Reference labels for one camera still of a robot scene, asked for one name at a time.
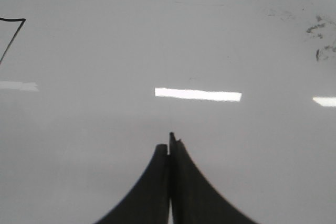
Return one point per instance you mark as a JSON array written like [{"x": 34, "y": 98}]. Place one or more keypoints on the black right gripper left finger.
[{"x": 149, "y": 199}]

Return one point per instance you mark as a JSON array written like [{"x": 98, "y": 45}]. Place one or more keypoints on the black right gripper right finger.
[{"x": 193, "y": 198}]

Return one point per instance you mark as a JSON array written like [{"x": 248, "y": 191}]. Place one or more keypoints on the white whiteboard with metal frame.
[{"x": 90, "y": 87}]

